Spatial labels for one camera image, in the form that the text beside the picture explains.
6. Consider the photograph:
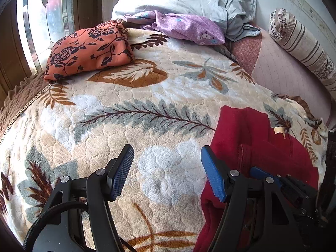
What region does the cream leaf-print blanket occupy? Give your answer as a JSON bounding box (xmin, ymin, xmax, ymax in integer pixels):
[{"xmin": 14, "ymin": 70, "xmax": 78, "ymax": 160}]
[{"xmin": 0, "ymin": 28, "xmax": 328, "ymax": 252}]

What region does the brown quilted bed cover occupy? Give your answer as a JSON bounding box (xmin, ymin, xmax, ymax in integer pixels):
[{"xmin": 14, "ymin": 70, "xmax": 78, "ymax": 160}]
[{"xmin": 0, "ymin": 73, "xmax": 53, "ymax": 139}]

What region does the black ribbed cable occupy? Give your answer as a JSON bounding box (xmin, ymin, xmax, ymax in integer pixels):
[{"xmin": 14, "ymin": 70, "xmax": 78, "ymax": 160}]
[{"xmin": 23, "ymin": 202, "xmax": 88, "ymax": 252}]

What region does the striped floral bolster pillow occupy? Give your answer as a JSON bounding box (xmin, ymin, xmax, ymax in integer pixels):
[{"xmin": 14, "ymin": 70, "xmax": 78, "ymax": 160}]
[{"xmin": 268, "ymin": 8, "xmax": 336, "ymax": 92}]

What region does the stained glass window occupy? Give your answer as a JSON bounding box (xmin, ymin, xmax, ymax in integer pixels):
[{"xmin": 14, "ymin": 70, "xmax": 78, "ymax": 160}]
[{"xmin": 17, "ymin": 0, "xmax": 75, "ymax": 75}]

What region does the purple floral cloth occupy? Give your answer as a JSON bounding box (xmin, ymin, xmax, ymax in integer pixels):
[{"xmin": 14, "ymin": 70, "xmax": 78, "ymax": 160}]
[{"xmin": 123, "ymin": 10, "xmax": 226, "ymax": 45}]

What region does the pink quilted bed sheet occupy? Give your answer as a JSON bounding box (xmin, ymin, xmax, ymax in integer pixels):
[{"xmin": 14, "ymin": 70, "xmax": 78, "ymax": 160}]
[{"xmin": 228, "ymin": 26, "xmax": 336, "ymax": 126}]

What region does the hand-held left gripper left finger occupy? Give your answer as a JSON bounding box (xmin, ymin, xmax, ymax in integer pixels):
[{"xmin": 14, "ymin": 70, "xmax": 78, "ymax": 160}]
[{"xmin": 24, "ymin": 144, "xmax": 135, "ymax": 252}]

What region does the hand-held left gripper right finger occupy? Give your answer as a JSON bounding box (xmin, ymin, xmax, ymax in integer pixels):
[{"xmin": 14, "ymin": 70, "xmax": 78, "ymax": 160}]
[{"xmin": 201, "ymin": 145, "xmax": 305, "ymax": 252}]

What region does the orange floral pillow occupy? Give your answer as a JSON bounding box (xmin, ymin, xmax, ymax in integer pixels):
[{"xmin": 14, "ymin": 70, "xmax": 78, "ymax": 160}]
[{"xmin": 43, "ymin": 20, "xmax": 135, "ymax": 81}]

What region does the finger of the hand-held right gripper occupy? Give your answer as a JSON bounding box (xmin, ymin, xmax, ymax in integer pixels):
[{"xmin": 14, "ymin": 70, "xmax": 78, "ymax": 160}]
[{"xmin": 249, "ymin": 166, "xmax": 289, "ymax": 189}]

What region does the red garment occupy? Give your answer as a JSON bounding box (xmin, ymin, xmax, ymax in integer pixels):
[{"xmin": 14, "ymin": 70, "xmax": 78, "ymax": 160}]
[{"xmin": 194, "ymin": 105, "xmax": 319, "ymax": 252}]

